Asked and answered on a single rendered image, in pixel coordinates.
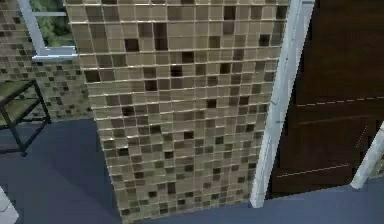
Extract dark brown wooden door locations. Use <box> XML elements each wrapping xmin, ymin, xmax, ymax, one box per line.
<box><xmin>265</xmin><ymin>0</ymin><xmax>384</xmax><ymax>200</ymax></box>

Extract white framed window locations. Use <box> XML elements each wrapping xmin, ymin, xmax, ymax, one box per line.
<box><xmin>17</xmin><ymin>0</ymin><xmax>79</xmax><ymax>63</ymax></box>

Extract white block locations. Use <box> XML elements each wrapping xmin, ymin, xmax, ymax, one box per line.
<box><xmin>0</xmin><ymin>186</ymin><xmax>20</xmax><ymax>224</ymax></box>

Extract black frame glass table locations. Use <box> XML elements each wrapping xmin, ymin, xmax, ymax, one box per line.
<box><xmin>0</xmin><ymin>78</ymin><xmax>53</xmax><ymax>158</ymax></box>

